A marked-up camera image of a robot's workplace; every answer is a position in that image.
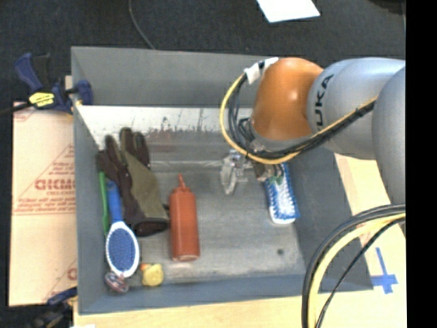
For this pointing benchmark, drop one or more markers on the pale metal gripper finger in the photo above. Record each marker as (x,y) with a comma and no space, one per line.
(243,173)
(229,179)

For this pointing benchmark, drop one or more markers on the blue and white scrub brush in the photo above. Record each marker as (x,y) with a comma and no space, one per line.
(283,203)

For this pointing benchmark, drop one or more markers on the grey metal bin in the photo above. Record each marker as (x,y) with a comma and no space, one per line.
(239,217)

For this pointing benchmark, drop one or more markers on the red-brown squeeze bottle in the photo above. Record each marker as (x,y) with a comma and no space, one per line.
(183,224)

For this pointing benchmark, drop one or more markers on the brown and olive glove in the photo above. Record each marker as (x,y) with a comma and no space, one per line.
(140,190)

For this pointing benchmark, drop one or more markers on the yellow rubber duck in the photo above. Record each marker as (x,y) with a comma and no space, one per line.
(153,274)

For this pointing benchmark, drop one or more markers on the green plastic stick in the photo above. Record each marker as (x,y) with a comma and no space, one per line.
(103,200)

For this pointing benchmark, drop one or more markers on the blue and white oval brush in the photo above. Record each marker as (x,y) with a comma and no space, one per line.
(121,248)

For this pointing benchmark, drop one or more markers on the multicoloured small ball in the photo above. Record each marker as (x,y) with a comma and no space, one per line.
(116,283)

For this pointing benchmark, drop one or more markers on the brown cardboard board red print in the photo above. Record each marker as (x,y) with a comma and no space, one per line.
(41,217)

